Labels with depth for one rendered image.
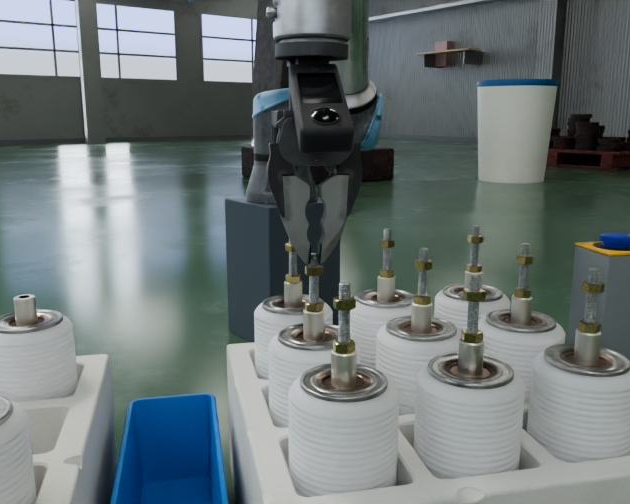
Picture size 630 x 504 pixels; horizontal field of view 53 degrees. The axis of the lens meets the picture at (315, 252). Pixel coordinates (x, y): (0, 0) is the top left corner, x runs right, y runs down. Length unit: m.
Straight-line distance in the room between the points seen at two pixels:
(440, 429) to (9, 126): 11.23
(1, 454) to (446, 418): 0.35
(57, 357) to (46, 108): 11.06
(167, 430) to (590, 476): 0.52
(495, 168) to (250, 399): 4.20
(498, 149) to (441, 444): 4.25
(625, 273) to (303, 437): 0.48
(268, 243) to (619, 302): 0.67
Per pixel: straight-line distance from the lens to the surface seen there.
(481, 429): 0.57
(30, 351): 0.75
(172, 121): 12.50
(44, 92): 11.76
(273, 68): 4.46
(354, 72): 1.23
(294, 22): 0.62
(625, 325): 0.89
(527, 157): 4.78
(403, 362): 0.67
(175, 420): 0.88
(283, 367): 0.64
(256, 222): 1.29
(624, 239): 0.87
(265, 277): 1.29
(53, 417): 0.75
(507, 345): 0.71
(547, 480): 0.60
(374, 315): 0.77
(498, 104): 4.75
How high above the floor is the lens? 0.48
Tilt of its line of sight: 12 degrees down
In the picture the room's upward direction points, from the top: straight up
